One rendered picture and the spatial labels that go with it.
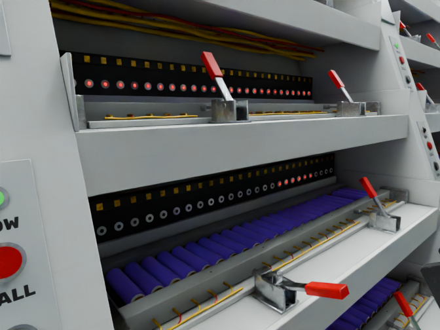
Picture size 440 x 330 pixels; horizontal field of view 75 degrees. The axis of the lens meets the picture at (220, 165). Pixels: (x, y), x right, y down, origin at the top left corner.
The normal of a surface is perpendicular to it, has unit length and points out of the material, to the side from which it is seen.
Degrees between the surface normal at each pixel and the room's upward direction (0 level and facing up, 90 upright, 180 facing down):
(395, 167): 90
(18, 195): 90
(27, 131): 90
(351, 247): 19
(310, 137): 109
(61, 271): 90
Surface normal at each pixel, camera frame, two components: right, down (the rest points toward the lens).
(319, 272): -0.04, -0.99
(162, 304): 0.65, 0.11
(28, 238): 0.58, -0.22
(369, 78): -0.77, 0.13
